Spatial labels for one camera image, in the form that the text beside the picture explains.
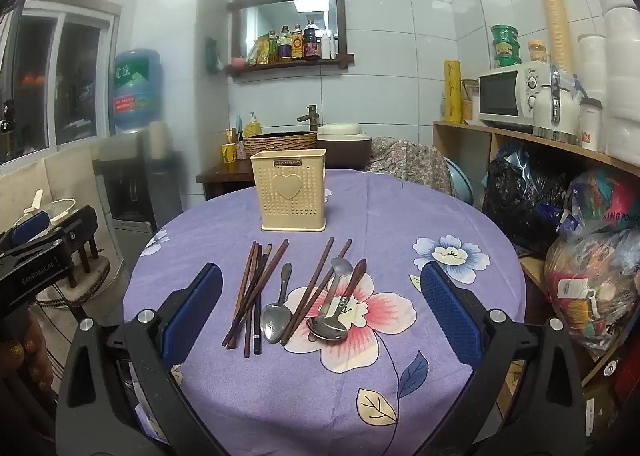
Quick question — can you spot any brown pot beige lid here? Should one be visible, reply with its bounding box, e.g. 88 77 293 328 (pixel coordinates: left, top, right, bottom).
317 122 373 171

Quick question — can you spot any white electric kettle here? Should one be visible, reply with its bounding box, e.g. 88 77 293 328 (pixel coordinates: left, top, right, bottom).
532 63 581 141

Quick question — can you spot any blue plastic basin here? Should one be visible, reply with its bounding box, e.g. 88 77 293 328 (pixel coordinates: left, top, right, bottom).
442 158 475 204

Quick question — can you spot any dark sauce bottle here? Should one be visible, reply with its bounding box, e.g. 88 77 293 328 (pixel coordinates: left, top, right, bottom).
303 20 321 59

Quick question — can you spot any beige plastic cutlery holder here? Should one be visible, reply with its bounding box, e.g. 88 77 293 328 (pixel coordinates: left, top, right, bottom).
249 149 328 233

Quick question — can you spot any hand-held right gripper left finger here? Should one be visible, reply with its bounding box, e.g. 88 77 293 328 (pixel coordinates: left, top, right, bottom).
57 263 226 456

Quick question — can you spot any steel spoon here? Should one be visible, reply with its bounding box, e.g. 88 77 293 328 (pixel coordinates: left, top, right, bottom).
260 263 294 344
306 257 354 343

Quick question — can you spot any woven basket basin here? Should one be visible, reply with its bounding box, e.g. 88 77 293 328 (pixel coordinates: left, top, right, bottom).
243 131 319 159

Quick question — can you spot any green hanging wall packet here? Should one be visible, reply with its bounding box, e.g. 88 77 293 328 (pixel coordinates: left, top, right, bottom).
206 37 223 74

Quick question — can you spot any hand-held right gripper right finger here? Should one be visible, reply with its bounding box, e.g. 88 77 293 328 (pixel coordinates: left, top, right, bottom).
415 262 586 456

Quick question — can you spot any water dispenser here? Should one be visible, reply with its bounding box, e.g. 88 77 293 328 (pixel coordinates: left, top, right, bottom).
95 128 186 261

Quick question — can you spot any black plastic bag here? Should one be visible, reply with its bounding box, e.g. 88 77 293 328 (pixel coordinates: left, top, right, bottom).
481 146 571 257

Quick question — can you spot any blue water jug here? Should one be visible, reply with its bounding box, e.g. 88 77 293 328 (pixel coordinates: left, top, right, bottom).
110 48 163 134

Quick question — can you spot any sliding window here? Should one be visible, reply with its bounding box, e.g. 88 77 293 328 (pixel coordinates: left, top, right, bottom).
0 0 123 167

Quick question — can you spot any tall stack of paper cups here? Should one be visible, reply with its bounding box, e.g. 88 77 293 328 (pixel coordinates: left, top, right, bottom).
531 0 576 76

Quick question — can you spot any wooden stool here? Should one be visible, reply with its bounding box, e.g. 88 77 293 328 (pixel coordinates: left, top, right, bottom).
30 233 113 309

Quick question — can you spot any yellow snack packet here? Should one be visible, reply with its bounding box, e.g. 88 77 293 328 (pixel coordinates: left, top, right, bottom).
248 34 271 65

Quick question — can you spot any grey floral cloth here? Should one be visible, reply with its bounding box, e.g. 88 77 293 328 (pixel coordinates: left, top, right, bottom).
367 137 458 199

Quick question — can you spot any wooden shelf unit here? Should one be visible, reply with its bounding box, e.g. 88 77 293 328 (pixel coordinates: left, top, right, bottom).
432 121 640 412

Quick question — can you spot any clear bag of colourful goods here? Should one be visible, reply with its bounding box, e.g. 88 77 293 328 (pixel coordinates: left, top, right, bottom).
544 228 640 357

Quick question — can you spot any beige paper roll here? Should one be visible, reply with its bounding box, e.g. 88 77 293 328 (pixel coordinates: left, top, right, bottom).
149 121 171 160

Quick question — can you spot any bronze faucet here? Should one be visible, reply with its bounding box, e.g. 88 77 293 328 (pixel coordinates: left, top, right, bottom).
296 104 321 133

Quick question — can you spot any white pot with lid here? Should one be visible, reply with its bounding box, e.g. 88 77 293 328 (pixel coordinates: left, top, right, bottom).
12 190 78 237

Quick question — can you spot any purple floral tablecloth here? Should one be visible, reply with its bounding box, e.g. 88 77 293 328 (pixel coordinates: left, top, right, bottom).
122 167 526 456

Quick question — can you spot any white microwave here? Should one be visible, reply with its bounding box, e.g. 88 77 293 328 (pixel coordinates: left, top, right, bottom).
477 62 553 129

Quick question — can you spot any brown wooden cabinet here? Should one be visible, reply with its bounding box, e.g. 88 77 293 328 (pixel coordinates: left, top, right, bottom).
196 158 258 201

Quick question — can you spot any brown wooden spoon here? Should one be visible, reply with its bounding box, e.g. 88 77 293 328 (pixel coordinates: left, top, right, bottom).
327 258 369 319

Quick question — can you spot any colourful printed plastic bag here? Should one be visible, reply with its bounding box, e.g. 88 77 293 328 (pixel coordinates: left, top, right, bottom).
557 168 640 241

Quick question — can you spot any small wicker holder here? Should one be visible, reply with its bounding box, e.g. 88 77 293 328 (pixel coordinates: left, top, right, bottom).
462 80 480 124

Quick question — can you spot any white cup red label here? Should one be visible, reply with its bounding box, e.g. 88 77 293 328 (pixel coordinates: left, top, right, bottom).
579 96 605 151

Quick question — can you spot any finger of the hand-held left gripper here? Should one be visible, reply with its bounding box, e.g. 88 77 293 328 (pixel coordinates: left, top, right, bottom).
0 212 52 253
10 206 99 261

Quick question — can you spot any person's left hand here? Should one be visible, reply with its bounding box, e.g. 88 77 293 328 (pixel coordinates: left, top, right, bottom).
0 321 53 392

